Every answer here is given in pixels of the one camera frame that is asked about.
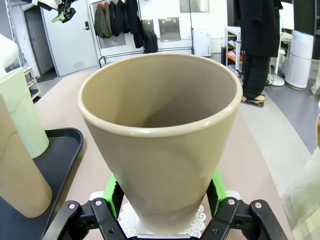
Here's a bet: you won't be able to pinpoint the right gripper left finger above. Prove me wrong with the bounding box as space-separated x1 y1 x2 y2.
42 172 128 240

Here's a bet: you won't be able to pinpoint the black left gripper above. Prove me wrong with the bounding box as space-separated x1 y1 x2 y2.
51 0 77 24

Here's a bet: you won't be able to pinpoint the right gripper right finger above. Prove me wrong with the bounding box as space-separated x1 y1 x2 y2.
199 168 288 240

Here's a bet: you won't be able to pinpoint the white lace paper coaster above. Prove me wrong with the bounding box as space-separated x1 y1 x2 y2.
89 190 241 239

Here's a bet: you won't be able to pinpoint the light brown tall cup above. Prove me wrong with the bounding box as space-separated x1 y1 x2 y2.
76 52 244 236

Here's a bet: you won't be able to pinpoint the dark brown tall cup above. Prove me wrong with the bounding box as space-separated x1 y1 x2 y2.
0 92 53 219

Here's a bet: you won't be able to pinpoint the mint green tall cup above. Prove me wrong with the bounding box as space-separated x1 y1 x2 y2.
0 67 50 159

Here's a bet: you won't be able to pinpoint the person's left forearm yellow sleeve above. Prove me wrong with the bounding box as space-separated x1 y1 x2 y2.
281 139 320 240

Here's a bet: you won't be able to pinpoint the person's left hand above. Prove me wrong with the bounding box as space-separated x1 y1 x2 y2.
315 112 320 148

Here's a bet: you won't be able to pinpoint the grey door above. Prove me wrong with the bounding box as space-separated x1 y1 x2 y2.
23 4 55 76

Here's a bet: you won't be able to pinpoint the olive green hanging jacket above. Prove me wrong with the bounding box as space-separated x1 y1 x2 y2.
93 1 114 39

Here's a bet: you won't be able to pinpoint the black hanging coats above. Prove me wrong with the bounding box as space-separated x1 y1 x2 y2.
109 0 145 49

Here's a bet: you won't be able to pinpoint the black plastic serving tray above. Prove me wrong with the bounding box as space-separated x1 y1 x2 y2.
0 127 85 240

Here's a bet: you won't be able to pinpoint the wooden shoe shelf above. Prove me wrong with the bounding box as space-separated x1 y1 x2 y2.
23 66 43 104

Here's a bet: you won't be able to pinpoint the black backpack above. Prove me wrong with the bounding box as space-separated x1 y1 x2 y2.
144 30 159 54

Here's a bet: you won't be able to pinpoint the black coat rack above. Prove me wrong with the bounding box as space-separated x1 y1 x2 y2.
89 0 196 69

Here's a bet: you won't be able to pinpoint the white fan base stand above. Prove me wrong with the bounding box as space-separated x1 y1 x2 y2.
266 56 286 87

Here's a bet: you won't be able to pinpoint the white dehumidifier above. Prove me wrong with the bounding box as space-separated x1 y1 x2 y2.
193 28 212 58

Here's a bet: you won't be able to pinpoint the white tower air purifier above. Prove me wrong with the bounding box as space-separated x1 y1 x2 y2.
284 29 315 91

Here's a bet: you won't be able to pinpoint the white shelf desk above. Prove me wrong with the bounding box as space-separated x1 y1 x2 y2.
223 24 247 74

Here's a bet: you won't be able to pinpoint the person in black coat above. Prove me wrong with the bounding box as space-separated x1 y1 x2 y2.
233 0 285 106

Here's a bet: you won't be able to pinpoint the white door with handle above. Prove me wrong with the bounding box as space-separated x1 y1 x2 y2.
41 3 100 78

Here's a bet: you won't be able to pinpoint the metal wall panel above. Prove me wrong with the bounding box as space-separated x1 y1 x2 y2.
157 16 181 43

